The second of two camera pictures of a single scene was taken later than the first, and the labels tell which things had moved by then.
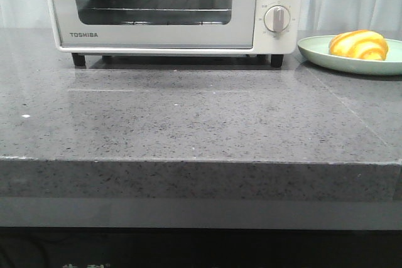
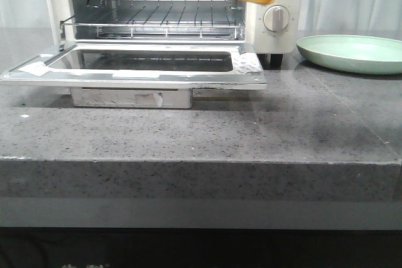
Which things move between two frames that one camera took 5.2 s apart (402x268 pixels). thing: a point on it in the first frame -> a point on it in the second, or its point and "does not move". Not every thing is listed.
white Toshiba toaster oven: (175, 10) does not move
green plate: (316, 51) does not move
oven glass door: (154, 7) -> (160, 75)
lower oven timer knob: (277, 19) does not move
